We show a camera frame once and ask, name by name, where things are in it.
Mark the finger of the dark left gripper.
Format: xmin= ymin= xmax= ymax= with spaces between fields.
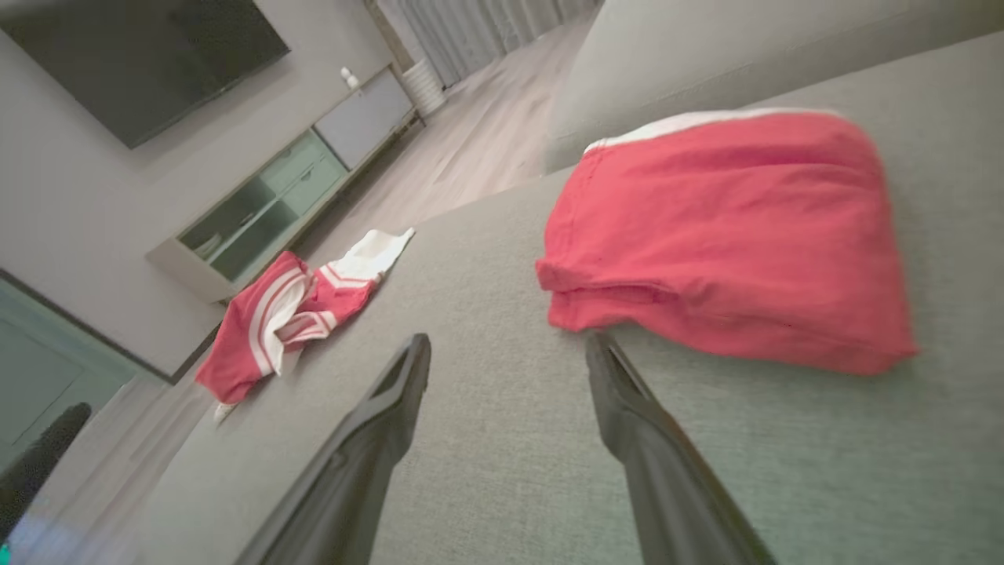
xmin=0 ymin=402 xmax=93 ymax=543

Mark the grey sofa cushion with seam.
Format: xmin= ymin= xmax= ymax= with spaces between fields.
xmin=545 ymin=0 xmax=1004 ymax=174

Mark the white ribbed cylinder bin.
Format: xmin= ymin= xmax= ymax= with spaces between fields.
xmin=402 ymin=59 xmax=449 ymax=118

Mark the light grey curtain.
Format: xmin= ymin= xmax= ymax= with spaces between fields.
xmin=376 ymin=0 xmax=606 ymax=88

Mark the dark framed glass panel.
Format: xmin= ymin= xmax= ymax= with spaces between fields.
xmin=0 ymin=270 xmax=175 ymax=473

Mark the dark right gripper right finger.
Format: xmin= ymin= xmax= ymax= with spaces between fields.
xmin=584 ymin=333 xmax=778 ymax=565

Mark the red shirt with number print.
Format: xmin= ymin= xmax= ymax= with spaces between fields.
xmin=195 ymin=228 xmax=416 ymax=425

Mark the white low television cabinet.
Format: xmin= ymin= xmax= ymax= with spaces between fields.
xmin=145 ymin=67 xmax=421 ymax=304

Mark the black flat screen television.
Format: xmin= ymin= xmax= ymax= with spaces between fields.
xmin=0 ymin=0 xmax=292 ymax=151

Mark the red shirt with white trim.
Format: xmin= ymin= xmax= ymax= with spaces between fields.
xmin=536 ymin=108 xmax=919 ymax=377

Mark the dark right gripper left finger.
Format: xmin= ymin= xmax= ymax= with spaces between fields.
xmin=235 ymin=333 xmax=433 ymax=565

